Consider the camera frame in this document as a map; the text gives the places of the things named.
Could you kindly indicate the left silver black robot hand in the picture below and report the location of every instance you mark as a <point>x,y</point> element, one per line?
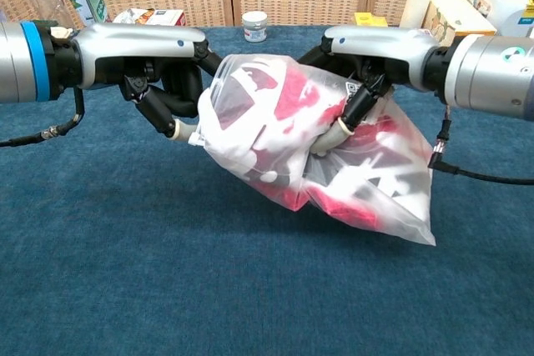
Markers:
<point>137,43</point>

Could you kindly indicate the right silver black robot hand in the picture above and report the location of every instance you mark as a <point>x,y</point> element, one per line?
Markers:
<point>384,43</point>

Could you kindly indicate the red white black garment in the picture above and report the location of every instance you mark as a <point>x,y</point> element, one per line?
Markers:
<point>300,93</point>

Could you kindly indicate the clear plastic zip bag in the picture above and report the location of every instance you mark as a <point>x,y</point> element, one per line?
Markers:
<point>417,222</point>

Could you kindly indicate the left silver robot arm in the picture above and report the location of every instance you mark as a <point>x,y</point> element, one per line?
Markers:
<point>21,60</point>

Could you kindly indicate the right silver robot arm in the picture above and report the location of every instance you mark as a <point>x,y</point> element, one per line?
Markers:
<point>488,76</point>

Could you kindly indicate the white printed food package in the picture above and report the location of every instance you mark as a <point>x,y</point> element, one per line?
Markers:
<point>129,17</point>

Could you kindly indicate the yellow block with holes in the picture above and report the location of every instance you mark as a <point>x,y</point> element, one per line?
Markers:
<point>367,19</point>

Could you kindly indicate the red white carton box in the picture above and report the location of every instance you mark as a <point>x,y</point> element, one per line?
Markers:
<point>167,18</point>

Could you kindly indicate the white paper roll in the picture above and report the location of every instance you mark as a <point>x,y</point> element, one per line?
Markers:
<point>415,6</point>

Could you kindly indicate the white green canister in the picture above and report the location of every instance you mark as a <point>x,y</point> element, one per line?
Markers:
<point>89,3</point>

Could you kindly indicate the yellow beige tissue box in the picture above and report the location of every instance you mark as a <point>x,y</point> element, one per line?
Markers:
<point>454,14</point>

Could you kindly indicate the small white jar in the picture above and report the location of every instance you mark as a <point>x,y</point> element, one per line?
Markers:
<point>255,26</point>

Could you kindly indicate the blue table carpet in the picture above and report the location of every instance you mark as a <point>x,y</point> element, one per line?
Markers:
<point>167,268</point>

